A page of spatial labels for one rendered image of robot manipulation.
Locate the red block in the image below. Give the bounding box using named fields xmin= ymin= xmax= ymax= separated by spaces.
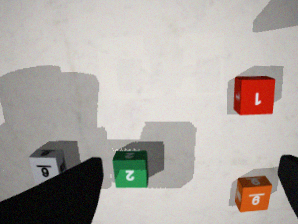
xmin=233 ymin=76 xmax=275 ymax=115

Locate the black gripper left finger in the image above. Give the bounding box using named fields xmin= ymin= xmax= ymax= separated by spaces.
xmin=0 ymin=157 xmax=104 ymax=224

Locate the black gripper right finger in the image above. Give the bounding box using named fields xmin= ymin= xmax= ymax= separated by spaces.
xmin=278 ymin=155 xmax=298 ymax=218

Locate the orange block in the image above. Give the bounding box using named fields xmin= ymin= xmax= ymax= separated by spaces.
xmin=235 ymin=176 xmax=273 ymax=213

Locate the green block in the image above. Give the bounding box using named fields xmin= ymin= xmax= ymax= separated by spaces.
xmin=112 ymin=151 xmax=149 ymax=188

